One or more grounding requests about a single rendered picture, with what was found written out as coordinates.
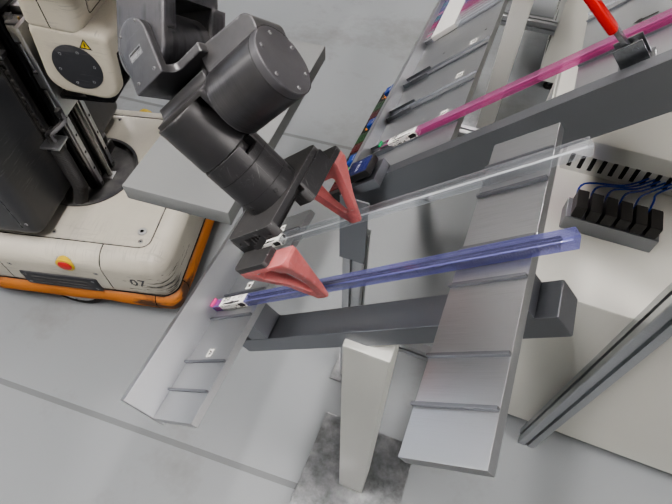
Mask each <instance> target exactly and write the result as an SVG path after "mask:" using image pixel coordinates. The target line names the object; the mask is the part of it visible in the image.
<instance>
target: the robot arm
mask: <svg viewBox="0 0 672 504"><path fill-rule="evenodd" d="M116 7H117V37H118V52H119V57H120V61H121V63H122V66H123V68H124V69H125V71H126V72H127V74H128V75H129V76H130V78H131V80H132V83H133V85H134V88H135V90H136V93H137V95H138V96H142V97H150V98H158V99H165V100H170V101H169V102H168V103H167V104H165V105H164V106H163V107H162V108H161V109H160V113H161V114H162V117H163V122H162V123H161V124H160V126H159V127H158V129H159V130H160V131H159V134H160V135H161V136H163V137H164V138H165V139H166V140H167V141H168V142H169V143H170V144H172V145H173V146H174V147H175V148H176V149H177V150H178V151H179V152H181V153H182V154H183V155H184V156H185V157H186V158H187V159H189V160H190V161H191V162H192V163H193V164H194V165H195V166H196V167H198V168H199V169H200V170H201V171H202V172H203V173H206V175H207V176H208V177H209V178H210V179H211V180H212V181H213V182H214V183H216V184H217V185H218V186H219V187H220V188H221V189H222V190H224V191H225V192H226V193H227V194H228V195H229V196H230V197H231V198H233V199H234V200H235V201H236V202H237V203H238V204H239V205H240V206H242V207H243V208H244V209H245V210H246V211H245V213H244V214H243V216H242V218H241V219H240V221H239V223H238V224H237V226H236V228H235V229H234V231H233V232H232V234H231V236H230V238H229V240H230V241H232V242H233V244H234V245H235V246H236V247H238V248H239V249H240V250H241V251H243V252H244V254H243V255H242V257H241V259H240V261H239V262H238V264H237V266H236V268H235V271H237V272H238V273H239V274H240V275H242V276H243V277H244V278H246V279H251V280H256V281H261V282H266V283H271V284H276V285H281V286H286V287H289V288H292V289H295V290H297V291H300V292H303V293H305V294H308V295H310V296H313V297H316V298H325V297H328V295H329V293H328V292H327V290H326V289H325V287H324V286H323V284H322V283H321V281H320V280H319V278H318V277H317V276H316V274H315V273H314V272H313V270H312V269H311V268H310V266H309V265H308V263H307V262H306V261H305V259H304V258H303V257H302V255H301V254H300V252H299V251H298V250H297V248H296V247H294V246H293V245H292V246H289V247H286V248H282V249H279V250H276V249H274V248H273V247H272V246H269V247H265V248H262V247H263V246H264V244H265V242H266V240H268V239H271V238H274V237H277V236H279V235H280V234H281V233H282V231H283V230H281V229H280V227H281V225H282V223H283V222H284V220H285V218H286V216H287V214H288V212H289V211H290V209H291V207H292V205H293V203H294V201H296V202H297V203H298V204H299V205H300V206H302V205H305V204H307V203H310V202H312V201H313V200H314V199H315V200H316V201H318V202H319V203H321V204H322V205H324V206H325V207H327V208H328V209H330V210H331V211H333V212H334V213H336V214H337V215H339V216H340V217H342V218H344V219H345V220H347V221H349V222H350V223H356V222H359V221H361V219H362V218H361V215H360V212H359V209H358V206H357V203H356V200H355V197H354V193H353V189H352V185H351V180H350V175H349V171H348V166H347V162H346V157H345V155H344V154H343V152H342V151H341V150H340V149H339V148H338V147H337V146H333V147H331V148H329V149H327V150H325V151H323V152H322V151H321V149H317V148H316V147H315V146H314V145H311V146H309V147H307V148H305V149H303V150H301V151H299V152H297V153H295V154H293V155H291V156H289V157H287V158H285V159H283V158H282V157H281V156H280V155H279V154H278V153H277V152H276V151H275V150H274V149H273V148H272V147H271V146H270V145H269V144H268V143H267V142H266V141H265V140H264V139H263V138H262V137H261V136H260V135H259V134H258V133H257V131H259V130H260V129H261V128H263V127H264V126H265V125H267V124H268V123H269V122H270V121H272V120H273V119H274V118H276V117H277V116H278V115H280V114H281V113H282V112H284V111H285V110H286V109H288V108H289V107H290V106H291V105H293V104H294V103H295V102H297V101H298V100H299V99H301V98H302V97H303V96H305V95H306V94H307V93H308V92H309V91H310V89H311V77H310V73H309V70H308V68H307V65H306V63H305V61H304V60H303V58H302V56H301V55H300V53H299V52H298V50H297V49H296V48H295V46H294V45H293V44H292V43H291V42H290V41H289V40H288V38H287V36H286V34H285V32H284V30H283V28H282V27H281V26H280V25H278V24H275V23H273V22H270V21H267V20H265V19H262V18H259V17H256V16H254V15H251V14H248V13H242V14H240V15H239V16H238V17H236V18H235V19H234V20H233V21H231V22H230V23H229V24H228V25H227V26H225V13H224V12H222V11H219V10H218V0H116ZM331 178H333V179H334V180H335V181H336V183H337V186H338V188H339V190H340V193H341V195H342V197H343V199H344V202H345V204H346V206H347V208H345V207H344V206H343V205H342V204H340V203H339V202H338V201H337V200H336V199H334V198H333V196H332V195H331V194H330V193H329V192H328V191H327V190H326V189H325V188H324V187H323V186H322V184H323V182H324V181H326V180H328V179H331ZM286 273H287V274H286ZM288 274H290V275H292V276H293V277H292V276H290V275H288ZM294 277H295V278H294ZM296 278H297V279H296ZM298 279H299V280H298ZM300 280H301V281H300Z"/></svg>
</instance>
